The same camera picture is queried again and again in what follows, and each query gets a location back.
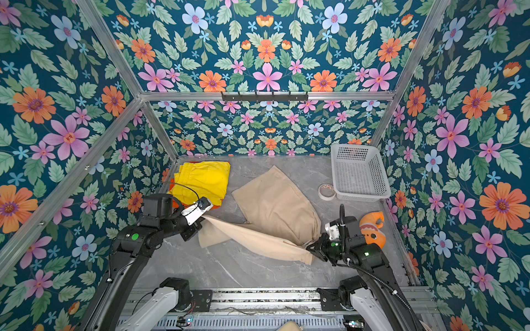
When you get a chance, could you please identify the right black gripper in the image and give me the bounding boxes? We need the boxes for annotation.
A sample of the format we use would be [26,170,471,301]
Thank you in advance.
[306,232,350,264]

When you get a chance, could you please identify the orange shorts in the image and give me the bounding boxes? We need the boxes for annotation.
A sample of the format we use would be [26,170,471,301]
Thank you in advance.
[169,168,228,209]

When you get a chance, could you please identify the beige shorts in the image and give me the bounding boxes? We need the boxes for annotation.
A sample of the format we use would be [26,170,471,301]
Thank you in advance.
[198,166,322,265]

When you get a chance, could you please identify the yellow shorts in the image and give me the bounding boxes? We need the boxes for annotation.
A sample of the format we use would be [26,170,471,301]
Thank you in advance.
[169,161,230,207]

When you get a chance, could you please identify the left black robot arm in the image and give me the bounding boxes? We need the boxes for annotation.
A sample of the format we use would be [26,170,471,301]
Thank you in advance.
[76,194,213,330]

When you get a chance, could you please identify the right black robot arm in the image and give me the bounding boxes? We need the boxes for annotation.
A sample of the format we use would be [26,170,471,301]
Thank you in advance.
[306,204,425,330]

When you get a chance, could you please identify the white tape roll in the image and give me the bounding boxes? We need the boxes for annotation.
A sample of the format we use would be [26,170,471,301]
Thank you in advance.
[317,183,336,201]

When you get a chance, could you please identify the orange plush toy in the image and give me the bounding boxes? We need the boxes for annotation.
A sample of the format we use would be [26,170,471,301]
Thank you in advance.
[359,211,386,249]

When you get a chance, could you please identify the beige rounded object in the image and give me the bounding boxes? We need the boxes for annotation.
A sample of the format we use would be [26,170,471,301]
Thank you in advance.
[277,321,303,331]

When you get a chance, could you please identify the white plastic laundry basket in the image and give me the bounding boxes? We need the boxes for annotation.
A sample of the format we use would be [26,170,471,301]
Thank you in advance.
[331,144,391,203]

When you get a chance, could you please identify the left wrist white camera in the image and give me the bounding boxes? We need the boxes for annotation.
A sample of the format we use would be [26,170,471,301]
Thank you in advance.
[181,197,214,226]

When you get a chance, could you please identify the wrist white camera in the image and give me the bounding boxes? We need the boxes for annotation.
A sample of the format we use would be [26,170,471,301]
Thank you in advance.
[324,222,340,241]
[181,197,214,226]

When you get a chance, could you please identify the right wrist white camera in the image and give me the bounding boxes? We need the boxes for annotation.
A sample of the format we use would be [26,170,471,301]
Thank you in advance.
[324,222,340,241]

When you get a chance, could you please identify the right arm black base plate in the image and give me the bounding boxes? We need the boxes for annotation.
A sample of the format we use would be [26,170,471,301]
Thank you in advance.
[317,288,354,312]

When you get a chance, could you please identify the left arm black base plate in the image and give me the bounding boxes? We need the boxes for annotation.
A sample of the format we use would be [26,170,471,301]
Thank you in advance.
[184,290,213,314]

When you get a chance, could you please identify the black wall hook rail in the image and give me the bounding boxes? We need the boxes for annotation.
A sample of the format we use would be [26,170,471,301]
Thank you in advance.
[221,92,309,102]

